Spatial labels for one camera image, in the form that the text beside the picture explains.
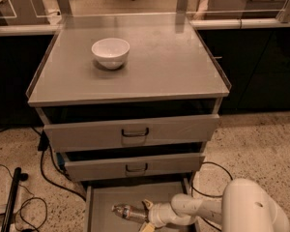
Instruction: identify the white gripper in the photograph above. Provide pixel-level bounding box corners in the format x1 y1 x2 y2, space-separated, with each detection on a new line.
139 199 196 232

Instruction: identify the clear plastic water bottle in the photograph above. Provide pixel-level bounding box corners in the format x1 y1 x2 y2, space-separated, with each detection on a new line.
111 204 148 223

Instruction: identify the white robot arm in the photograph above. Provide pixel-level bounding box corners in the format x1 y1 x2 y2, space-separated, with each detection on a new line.
140 179 290 232

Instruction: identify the bottom grey drawer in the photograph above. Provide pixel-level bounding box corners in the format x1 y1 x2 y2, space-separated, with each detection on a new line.
84 175 189 232

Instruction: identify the grey drawer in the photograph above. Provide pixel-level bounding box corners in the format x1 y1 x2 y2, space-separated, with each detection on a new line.
65 153 205 182
84 175 189 232
44 114 219 152

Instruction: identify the middle grey drawer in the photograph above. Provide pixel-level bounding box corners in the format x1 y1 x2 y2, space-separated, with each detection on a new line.
65 153 205 182

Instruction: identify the top grey drawer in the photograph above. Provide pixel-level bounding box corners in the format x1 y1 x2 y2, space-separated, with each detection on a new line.
44 114 219 152

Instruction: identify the grey drawer cabinet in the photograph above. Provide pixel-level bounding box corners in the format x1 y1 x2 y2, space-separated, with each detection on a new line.
28 14 229 172

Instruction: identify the black pole on floor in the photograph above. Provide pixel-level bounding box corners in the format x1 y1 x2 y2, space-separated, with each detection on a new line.
1 167 27 232

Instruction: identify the white ceramic bowl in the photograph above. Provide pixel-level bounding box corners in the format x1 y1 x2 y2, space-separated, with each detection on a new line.
91 38 131 70

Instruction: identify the black floor cable right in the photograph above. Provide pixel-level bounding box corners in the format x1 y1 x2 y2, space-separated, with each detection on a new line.
190 161 234 232

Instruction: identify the black floor cable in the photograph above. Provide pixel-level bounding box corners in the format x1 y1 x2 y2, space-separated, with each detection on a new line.
190 161 234 232
30 126 87 202

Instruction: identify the black floor cable left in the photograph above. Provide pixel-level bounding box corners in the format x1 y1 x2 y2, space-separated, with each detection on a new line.
30 126 87 202

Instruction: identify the white counter rail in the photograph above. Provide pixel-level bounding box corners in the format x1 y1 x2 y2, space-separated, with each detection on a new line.
0 18 290 37

